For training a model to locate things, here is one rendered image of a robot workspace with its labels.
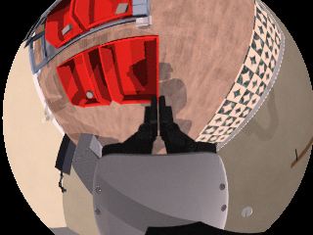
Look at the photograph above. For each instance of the red bin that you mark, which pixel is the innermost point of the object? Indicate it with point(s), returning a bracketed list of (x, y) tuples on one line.
[(62, 15), (131, 68), (76, 82), (93, 13)]

